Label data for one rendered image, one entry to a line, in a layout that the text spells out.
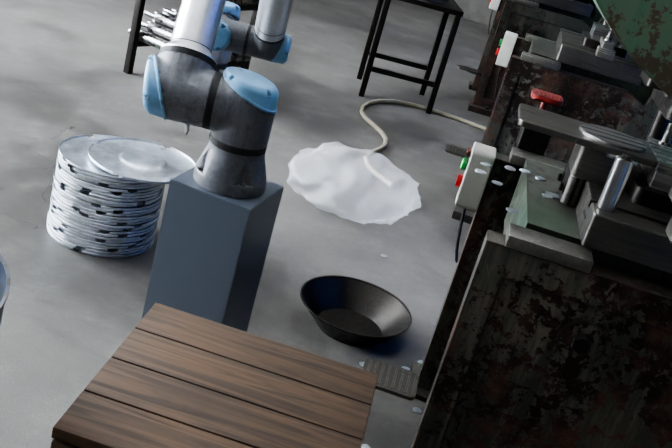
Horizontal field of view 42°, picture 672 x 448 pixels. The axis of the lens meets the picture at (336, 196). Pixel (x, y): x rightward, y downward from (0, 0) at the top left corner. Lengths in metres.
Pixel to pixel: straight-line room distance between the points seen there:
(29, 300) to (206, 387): 0.89
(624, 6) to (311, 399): 0.73
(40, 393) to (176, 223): 0.43
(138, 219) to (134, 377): 1.07
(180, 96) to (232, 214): 0.25
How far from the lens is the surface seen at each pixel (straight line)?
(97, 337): 2.08
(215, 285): 1.82
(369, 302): 2.43
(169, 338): 1.46
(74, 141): 2.50
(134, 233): 2.41
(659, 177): 1.63
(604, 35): 3.37
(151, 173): 2.36
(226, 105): 1.72
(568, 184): 1.65
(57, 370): 1.96
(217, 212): 1.76
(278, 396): 1.39
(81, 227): 2.38
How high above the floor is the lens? 1.13
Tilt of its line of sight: 21 degrees down
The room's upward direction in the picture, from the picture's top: 16 degrees clockwise
